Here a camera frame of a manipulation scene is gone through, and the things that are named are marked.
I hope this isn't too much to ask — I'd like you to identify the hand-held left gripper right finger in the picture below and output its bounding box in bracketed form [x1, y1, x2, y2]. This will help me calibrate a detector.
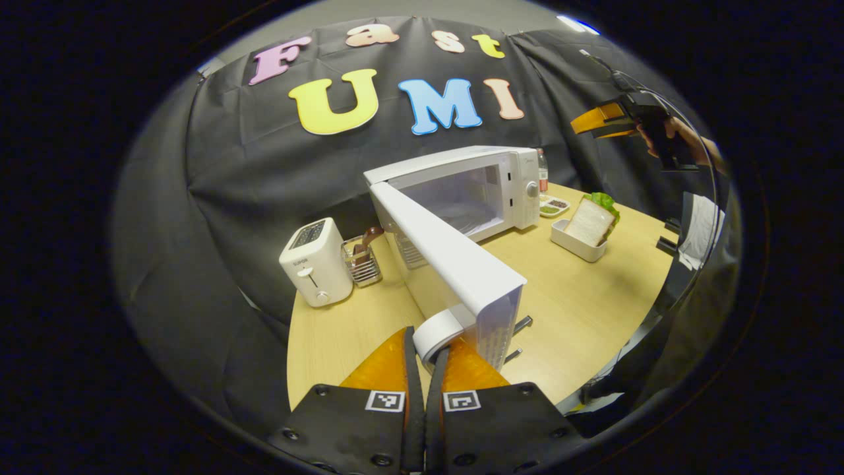
[425, 336, 588, 474]

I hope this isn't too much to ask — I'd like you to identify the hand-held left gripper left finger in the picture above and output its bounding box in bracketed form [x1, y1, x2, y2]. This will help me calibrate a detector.
[267, 327, 426, 474]

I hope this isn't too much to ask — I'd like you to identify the lettuce sandwich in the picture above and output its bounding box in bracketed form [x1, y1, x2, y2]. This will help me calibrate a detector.
[564, 191, 621, 247]

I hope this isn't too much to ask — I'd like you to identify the white microwave oven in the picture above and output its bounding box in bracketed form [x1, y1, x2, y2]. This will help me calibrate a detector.
[363, 145, 543, 371]

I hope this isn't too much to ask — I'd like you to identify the ceiling light panel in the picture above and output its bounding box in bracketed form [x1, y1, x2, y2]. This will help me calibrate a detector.
[556, 15, 602, 36]

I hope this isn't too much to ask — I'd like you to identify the black table clamp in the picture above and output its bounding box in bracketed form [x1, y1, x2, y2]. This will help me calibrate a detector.
[656, 216, 681, 258]

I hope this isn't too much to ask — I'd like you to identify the white rectangular tray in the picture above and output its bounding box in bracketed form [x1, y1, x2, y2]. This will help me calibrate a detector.
[550, 218, 608, 263]

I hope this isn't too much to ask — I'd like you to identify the white cloth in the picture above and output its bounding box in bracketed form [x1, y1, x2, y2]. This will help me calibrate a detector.
[678, 191, 726, 271]

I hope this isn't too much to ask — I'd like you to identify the white toaster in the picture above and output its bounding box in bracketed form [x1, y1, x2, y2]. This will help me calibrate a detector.
[278, 218, 354, 308]

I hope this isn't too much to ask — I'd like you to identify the black backdrop cloth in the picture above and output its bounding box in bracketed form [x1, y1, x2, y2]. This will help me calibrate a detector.
[109, 16, 733, 436]

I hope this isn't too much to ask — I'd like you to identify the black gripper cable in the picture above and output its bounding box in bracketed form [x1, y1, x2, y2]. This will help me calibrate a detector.
[579, 48, 723, 278]

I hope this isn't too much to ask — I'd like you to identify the wire utensil holder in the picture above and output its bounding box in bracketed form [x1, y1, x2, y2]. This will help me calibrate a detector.
[341, 236, 383, 288]

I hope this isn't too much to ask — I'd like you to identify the brown handled utensil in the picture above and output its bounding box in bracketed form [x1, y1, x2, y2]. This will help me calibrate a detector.
[353, 226, 384, 258]

